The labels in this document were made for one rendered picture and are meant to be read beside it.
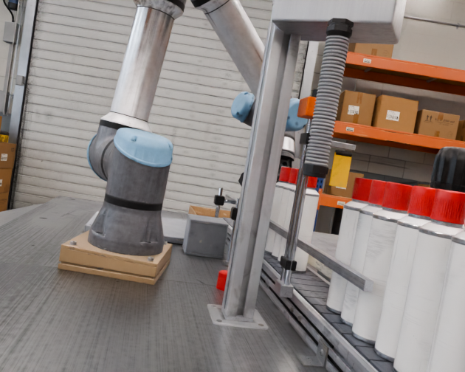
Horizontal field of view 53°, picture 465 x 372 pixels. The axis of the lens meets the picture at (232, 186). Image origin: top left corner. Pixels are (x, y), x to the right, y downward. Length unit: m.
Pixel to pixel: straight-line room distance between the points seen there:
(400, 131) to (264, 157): 4.02
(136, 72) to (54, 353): 0.64
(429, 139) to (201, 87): 2.40
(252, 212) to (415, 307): 0.30
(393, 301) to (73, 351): 0.38
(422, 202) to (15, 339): 0.50
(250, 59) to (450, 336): 0.71
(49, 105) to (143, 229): 4.72
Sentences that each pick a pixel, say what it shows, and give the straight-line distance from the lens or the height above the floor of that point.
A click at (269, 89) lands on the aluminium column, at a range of 0.72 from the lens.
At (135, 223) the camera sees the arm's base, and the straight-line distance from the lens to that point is 0.90.
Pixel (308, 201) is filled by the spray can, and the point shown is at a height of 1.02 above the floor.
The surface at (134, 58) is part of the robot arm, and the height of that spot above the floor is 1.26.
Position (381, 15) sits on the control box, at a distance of 0.67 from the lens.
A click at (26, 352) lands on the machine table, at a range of 0.60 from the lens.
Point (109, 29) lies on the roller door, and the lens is 5.50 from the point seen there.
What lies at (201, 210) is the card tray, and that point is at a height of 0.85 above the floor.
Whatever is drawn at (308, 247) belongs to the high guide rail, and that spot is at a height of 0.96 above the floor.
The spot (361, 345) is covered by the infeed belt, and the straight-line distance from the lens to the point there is 0.62.
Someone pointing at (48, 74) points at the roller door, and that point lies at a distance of 5.62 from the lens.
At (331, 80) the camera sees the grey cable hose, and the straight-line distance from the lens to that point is 0.64.
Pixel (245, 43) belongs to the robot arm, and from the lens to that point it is 1.02.
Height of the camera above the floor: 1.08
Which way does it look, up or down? 3 degrees down
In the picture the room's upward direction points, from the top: 9 degrees clockwise
